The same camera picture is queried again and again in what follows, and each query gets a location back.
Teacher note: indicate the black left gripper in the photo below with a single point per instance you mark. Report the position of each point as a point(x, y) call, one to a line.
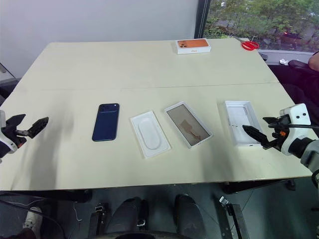
point(18, 140)

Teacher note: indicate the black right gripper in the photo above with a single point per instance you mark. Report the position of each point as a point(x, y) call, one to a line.
point(280, 139)

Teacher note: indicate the white phone box lid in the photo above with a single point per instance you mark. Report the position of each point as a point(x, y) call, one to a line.
point(239, 117)

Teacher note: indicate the dark blue smartphone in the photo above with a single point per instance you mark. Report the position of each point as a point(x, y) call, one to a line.
point(106, 122)

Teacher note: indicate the white cardboard insert tray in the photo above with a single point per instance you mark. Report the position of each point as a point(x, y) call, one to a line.
point(149, 134)

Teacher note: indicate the person's bare forearm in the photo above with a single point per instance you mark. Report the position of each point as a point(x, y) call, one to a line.
point(314, 59)

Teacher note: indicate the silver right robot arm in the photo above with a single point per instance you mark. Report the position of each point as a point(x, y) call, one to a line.
point(310, 154)

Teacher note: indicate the orange print phone box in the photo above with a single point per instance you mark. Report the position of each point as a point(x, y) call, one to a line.
point(193, 46)

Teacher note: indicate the crumpled white paper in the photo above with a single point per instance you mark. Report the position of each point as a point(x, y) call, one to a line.
point(283, 61)

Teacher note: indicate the white shoe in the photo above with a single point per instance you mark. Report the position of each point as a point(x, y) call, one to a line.
point(33, 219)

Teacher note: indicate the black metal stand bar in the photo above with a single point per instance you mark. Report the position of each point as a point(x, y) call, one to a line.
point(235, 219)

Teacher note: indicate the dark rounded leg shape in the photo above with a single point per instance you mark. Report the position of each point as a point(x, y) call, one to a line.
point(124, 216)
point(189, 216)

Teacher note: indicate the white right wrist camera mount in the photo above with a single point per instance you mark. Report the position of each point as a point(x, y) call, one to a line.
point(297, 113)

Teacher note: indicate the black table frame beam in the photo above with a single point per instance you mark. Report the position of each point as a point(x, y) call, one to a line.
point(249, 186)
point(49, 195)

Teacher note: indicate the black window frame post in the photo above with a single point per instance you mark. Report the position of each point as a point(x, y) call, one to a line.
point(202, 20)

